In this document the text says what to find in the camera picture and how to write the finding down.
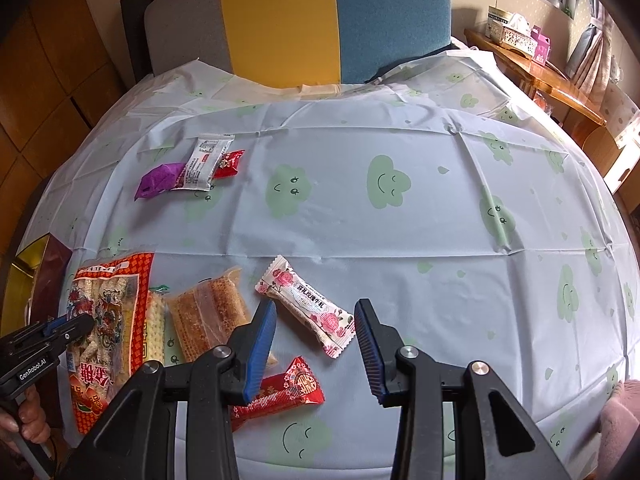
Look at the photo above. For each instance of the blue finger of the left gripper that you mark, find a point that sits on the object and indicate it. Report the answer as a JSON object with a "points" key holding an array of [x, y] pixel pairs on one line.
{"points": [[72, 331], [51, 326]]}

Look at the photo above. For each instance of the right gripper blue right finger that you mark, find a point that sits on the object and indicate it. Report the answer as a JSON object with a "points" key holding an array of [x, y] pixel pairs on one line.
{"points": [[383, 353]]}

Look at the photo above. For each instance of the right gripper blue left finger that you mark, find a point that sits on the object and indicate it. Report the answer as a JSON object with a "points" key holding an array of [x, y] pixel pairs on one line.
{"points": [[241, 362]]}

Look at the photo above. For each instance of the pink floral snack bar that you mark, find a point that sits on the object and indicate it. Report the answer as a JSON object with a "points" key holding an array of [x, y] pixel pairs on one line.
{"points": [[333, 326]]}

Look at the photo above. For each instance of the orange crispy cake clear bag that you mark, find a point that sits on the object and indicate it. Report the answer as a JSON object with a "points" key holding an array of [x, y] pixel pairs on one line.
{"points": [[206, 315]]}

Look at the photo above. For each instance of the red gold pastry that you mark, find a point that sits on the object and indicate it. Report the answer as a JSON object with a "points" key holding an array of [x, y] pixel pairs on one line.
{"points": [[295, 387]]}

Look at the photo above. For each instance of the large red rice-stick snack bag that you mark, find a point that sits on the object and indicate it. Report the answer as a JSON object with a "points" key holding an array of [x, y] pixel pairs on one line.
{"points": [[116, 295]]}

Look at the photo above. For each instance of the small red candy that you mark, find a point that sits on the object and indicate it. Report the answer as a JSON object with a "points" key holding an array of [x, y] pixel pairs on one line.
{"points": [[228, 166]]}

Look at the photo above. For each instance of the purple snack packet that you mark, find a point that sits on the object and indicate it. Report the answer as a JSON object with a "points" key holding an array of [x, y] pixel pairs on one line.
{"points": [[159, 180]]}

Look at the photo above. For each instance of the white printed snack packet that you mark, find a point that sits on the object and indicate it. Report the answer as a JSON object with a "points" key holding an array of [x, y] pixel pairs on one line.
{"points": [[198, 172]]}

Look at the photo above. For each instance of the person's left hand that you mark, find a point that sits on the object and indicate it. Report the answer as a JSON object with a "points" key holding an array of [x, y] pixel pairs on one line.
{"points": [[30, 423]]}

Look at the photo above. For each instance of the gold tin box maroon sides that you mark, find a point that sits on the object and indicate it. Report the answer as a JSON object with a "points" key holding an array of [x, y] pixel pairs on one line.
{"points": [[31, 283]]}

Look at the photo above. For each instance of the white cloud-print tablecloth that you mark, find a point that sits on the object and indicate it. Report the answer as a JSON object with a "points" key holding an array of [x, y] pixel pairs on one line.
{"points": [[472, 222]]}

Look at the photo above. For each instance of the pink sleeve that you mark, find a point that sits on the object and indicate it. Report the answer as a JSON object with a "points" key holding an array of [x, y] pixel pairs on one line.
{"points": [[619, 421]]}

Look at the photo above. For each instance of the wooden cabinet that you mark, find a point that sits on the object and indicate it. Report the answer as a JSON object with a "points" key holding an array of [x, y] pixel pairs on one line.
{"points": [[57, 81]]}

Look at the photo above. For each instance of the wooden side table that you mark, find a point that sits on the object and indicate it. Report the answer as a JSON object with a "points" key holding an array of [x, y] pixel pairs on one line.
{"points": [[533, 77]]}

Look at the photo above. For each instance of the grey yellow blue sofa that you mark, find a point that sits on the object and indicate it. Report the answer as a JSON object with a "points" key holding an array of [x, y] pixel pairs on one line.
{"points": [[288, 43]]}

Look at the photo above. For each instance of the black rolled mat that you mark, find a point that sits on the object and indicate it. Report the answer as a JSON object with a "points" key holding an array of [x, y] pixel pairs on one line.
{"points": [[133, 13]]}

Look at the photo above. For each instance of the white polka-dot box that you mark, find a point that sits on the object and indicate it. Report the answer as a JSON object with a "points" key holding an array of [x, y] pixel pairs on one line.
{"points": [[622, 121]]}

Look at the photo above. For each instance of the pink small box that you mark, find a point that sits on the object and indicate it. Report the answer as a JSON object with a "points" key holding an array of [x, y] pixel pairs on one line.
{"points": [[543, 46]]}

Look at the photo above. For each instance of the tissue box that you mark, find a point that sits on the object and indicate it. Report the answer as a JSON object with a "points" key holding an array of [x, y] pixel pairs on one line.
{"points": [[510, 31]]}

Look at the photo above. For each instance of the beige curtain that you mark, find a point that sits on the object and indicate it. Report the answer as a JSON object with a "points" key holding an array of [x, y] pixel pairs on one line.
{"points": [[589, 66]]}

